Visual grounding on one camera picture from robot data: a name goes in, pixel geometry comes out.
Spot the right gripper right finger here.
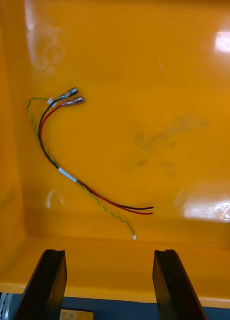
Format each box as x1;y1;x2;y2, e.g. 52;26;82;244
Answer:
152;249;209;320

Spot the yellow-orange plastic bin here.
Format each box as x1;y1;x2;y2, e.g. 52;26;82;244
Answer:
0;0;230;310

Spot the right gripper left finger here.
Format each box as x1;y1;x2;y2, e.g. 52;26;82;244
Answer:
14;248;68;320

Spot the red black green-yellow wire harness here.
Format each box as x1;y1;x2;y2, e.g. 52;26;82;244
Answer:
26;86;155;241

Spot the grey metal frame rail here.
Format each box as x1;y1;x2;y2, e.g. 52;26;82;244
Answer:
0;291;14;320

